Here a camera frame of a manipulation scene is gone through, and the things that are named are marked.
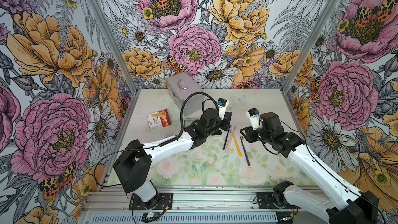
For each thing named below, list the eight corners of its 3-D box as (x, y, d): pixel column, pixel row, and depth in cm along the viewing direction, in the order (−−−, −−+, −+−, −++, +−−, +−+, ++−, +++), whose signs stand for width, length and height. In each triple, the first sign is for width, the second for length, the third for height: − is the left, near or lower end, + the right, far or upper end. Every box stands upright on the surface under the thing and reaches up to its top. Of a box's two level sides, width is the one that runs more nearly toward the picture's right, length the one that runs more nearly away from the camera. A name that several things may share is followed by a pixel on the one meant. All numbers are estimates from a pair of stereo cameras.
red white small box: (150, 130, 101) (148, 127, 97) (148, 117, 107) (146, 113, 104) (171, 124, 104) (170, 121, 100) (168, 112, 110) (167, 108, 107)
